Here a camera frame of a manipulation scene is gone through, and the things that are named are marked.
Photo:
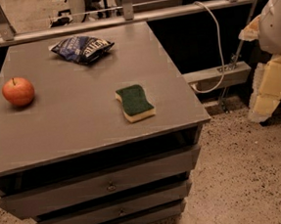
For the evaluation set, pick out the metal frame rail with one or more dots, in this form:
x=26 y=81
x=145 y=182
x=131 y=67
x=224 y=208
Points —
x=9 y=37

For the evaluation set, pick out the green and yellow sponge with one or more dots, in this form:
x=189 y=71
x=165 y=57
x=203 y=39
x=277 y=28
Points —
x=135 y=106

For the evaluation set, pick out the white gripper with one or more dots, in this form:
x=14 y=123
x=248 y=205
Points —
x=276 y=28

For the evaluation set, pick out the grey drawer cabinet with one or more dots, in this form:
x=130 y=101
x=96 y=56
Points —
x=75 y=125

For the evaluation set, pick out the top grey drawer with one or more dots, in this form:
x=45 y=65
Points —
x=73 y=191

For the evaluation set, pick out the blue chip bag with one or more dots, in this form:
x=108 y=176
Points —
x=82 y=50

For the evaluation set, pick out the red apple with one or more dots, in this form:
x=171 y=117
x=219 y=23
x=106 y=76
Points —
x=18 y=91

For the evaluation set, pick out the middle grey drawer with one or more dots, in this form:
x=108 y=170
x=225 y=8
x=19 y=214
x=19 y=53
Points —
x=122 y=203

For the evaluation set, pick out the grey metal beam block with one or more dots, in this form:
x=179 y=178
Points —
x=211 y=79

